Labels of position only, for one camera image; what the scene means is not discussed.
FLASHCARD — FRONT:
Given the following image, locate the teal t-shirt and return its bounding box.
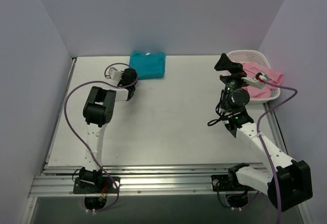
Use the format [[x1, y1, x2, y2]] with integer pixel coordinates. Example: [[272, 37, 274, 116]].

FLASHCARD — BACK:
[[129, 52, 166, 80]]

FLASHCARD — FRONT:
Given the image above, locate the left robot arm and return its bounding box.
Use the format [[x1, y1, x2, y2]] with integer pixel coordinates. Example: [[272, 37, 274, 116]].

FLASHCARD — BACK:
[[79, 68, 137, 193]]

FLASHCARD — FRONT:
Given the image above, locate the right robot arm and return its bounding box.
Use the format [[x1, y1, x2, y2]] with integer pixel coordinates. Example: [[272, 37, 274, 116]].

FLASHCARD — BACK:
[[214, 53, 313, 212]]

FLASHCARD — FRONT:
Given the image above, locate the white perforated plastic basket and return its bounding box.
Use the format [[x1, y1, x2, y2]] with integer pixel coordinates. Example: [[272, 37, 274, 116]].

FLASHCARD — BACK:
[[227, 50, 284, 104]]

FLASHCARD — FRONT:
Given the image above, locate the pink t-shirt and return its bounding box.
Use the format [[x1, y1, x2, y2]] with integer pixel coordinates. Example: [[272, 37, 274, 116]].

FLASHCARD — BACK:
[[241, 61, 284, 99]]

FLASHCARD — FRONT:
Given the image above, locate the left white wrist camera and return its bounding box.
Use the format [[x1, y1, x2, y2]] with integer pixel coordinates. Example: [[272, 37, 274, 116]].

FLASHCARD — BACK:
[[107, 67, 124, 82]]

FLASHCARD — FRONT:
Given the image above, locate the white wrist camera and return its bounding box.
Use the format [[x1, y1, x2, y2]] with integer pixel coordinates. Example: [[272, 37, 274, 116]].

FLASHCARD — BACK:
[[242, 72, 269, 89], [107, 67, 124, 82]]

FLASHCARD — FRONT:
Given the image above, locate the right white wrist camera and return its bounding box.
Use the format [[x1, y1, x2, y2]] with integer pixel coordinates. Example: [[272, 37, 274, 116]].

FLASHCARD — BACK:
[[242, 72, 269, 89]]

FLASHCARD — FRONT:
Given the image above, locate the black thin cable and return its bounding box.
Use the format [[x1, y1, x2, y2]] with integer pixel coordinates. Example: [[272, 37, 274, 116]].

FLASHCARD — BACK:
[[207, 91, 230, 127]]

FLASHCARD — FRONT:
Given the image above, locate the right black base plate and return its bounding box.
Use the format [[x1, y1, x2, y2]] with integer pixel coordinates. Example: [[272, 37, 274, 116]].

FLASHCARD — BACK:
[[211, 174, 255, 192]]

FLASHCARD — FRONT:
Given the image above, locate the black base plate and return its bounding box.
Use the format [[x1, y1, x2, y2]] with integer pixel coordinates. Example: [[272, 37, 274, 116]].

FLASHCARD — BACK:
[[211, 174, 255, 192], [73, 176, 120, 194]]

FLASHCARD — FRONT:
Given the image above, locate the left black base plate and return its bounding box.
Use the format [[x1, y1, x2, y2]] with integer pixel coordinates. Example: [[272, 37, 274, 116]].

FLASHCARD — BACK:
[[73, 176, 120, 194]]

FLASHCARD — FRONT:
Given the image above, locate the aluminium rail frame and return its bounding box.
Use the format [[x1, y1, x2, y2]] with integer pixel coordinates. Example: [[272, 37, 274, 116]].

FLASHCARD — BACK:
[[30, 55, 285, 197]]

